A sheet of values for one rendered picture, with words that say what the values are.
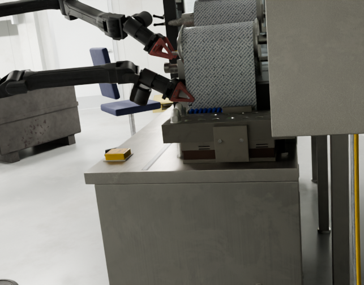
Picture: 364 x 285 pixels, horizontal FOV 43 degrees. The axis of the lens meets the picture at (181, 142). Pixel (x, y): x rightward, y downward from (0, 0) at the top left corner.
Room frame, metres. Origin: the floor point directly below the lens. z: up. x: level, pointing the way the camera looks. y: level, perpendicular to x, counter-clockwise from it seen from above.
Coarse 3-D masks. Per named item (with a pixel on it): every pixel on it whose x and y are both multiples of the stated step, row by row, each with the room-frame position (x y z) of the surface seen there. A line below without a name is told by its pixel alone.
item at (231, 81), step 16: (192, 64) 1.56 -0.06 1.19; (208, 64) 1.55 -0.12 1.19; (224, 64) 1.54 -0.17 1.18; (240, 64) 1.53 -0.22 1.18; (192, 80) 1.57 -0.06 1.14; (208, 80) 1.55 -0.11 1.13; (224, 80) 1.54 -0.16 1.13; (240, 80) 1.53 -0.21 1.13; (208, 96) 1.55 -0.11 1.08; (224, 96) 1.54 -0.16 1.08; (240, 96) 1.53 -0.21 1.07
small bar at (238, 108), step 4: (224, 108) 1.48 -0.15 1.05; (228, 108) 1.48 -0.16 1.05; (232, 108) 1.47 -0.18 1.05; (236, 108) 1.47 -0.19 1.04; (240, 108) 1.47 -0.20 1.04; (244, 108) 1.46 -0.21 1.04; (248, 108) 1.46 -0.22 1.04; (224, 112) 1.48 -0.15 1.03; (228, 112) 1.48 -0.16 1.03; (232, 112) 1.47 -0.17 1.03; (236, 112) 1.47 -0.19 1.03; (240, 112) 1.47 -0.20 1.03
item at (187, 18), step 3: (192, 12) 1.88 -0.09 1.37; (183, 15) 1.87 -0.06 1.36; (186, 15) 1.86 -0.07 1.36; (189, 15) 1.86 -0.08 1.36; (192, 15) 1.86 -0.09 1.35; (183, 18) 1.86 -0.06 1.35; (186, 18) 1.86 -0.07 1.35; (189, 18) 1.85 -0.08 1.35; (192, 18) 1.85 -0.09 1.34; (183, 21) 1.86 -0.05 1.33; (186, 21) 1.86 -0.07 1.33; (189, 21) 1.85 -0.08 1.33; (192, 21) 1.85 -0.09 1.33; (186, 24) 1.86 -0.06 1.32; (189, 24) 1.86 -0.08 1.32; (192, 24) 1.85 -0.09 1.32
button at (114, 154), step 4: (124, 148) 1.56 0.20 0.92; (128, 148) 1.56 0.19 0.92; (108, 152) 1.53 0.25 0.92; (112, 152) 1.53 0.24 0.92; (116, 152) 1.52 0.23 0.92; (120, 152) 1.51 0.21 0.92; (124, 152) 1.51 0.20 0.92; (128, 152) 1.54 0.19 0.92; (108, 156) 1.51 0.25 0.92; (112, 156) 1.51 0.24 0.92; (116, 156) 1.50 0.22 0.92; (120, 156) 1.50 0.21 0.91; (124, 156) 1.50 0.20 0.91; (128, 156) 1.53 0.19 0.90
